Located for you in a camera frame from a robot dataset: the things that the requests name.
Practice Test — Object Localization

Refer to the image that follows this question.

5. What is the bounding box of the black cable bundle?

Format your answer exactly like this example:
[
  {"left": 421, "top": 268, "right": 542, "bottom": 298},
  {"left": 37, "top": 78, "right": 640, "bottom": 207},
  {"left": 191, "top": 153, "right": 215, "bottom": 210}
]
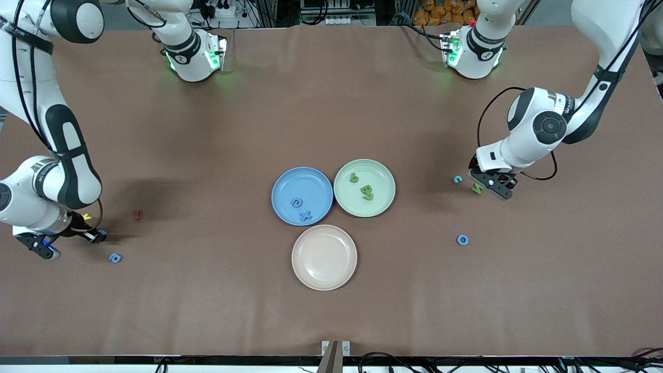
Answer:
[{"left": 153, "top": 348, "right": 663, "bottom": 373}]

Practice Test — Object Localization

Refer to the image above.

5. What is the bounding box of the pile of orange objects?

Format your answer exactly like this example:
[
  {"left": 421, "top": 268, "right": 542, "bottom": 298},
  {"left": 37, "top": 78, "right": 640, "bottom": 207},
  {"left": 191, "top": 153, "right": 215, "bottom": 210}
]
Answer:
[{"left": 413, "top": 0, "right": 480, "bottom": 26}]

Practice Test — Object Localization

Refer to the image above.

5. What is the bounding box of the mint green plate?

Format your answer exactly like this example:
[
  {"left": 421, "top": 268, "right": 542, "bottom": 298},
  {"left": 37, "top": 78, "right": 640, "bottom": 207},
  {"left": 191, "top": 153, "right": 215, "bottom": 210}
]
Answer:
[{"left": 333, "top": 159, "right": 397, "bottom": 218}]

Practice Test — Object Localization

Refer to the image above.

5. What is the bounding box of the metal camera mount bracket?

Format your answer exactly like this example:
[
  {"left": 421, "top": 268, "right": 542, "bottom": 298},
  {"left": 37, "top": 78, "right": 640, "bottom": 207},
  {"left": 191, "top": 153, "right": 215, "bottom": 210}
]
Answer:
[{"left": 321, "top": 340, "right": 351, "bottom": 373}]

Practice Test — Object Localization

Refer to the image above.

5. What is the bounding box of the black base cable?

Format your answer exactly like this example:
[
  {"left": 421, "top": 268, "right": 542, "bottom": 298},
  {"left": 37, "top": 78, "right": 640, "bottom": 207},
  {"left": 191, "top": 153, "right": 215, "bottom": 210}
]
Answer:
[{"left": 403, "top": 23, "right": 447, "bottom": 52}]

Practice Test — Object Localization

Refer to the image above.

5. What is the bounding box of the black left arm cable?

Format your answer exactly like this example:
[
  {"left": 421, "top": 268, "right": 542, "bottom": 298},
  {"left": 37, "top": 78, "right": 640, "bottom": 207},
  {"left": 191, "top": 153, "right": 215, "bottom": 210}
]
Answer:
[{"left": 475, "top": 0, "right": 653, "bottom": 182}]

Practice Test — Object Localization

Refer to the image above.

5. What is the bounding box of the blue plate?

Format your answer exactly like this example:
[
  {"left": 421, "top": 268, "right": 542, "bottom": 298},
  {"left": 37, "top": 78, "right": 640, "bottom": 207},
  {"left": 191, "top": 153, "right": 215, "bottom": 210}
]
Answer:
[{"left": 271, "top": 166, "right": 334, "bottom": 227}]

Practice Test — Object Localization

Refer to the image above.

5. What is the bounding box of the beige plate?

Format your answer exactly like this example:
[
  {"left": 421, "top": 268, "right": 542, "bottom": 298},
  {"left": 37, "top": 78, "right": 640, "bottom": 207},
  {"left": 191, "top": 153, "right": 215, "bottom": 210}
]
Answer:
[{"left": 291, "top": 224, "right": 358, "bottom": 292}]

